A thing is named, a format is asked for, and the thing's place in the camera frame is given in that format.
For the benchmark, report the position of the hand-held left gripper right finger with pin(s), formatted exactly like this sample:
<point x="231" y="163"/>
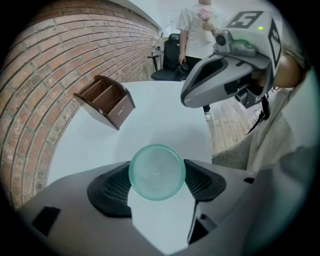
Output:
<point x="237" y="212"/>

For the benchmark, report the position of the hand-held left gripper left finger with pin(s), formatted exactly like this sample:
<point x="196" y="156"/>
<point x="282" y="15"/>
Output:
<point x="75" y="225"/>

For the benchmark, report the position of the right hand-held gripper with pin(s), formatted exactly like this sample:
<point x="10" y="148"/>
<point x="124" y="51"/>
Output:
<point x="257" y="42"/>

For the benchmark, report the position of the green textured glass cup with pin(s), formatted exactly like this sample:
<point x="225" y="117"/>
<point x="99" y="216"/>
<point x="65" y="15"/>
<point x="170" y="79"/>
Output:
<point x="157" y="172"/>

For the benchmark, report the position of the person's right forearm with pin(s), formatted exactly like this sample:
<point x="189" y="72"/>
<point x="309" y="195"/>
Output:
<point x="287" y="71"/>

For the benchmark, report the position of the black cylindrical object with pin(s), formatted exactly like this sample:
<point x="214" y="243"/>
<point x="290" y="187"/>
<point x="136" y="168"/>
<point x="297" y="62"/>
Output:
<point x="184" y="69"/>

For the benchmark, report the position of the black office chair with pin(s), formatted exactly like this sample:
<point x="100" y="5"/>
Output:
<point x="170" y="55"/>

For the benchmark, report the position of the person's grey shirt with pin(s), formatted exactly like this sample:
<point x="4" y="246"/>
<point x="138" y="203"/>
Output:
<point x="272" y="135"/>

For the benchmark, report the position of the brown wooden desk organizer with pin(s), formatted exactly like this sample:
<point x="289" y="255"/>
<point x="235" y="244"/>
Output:
<point x="107" y="102"/>

